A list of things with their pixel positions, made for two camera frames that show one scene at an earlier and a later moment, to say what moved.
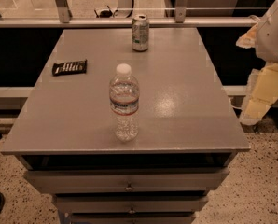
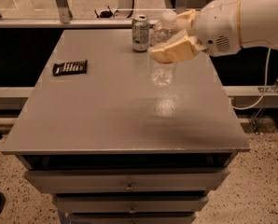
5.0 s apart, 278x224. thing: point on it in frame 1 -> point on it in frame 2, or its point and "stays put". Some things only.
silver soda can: [140, 33] stays put
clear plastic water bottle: [124, 95] -> [164, 74]
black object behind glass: [106, 13] stays put
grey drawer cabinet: [187, 133] stays put
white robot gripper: [273, 39] -> [217, 26]
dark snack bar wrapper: [65, 68] stays put
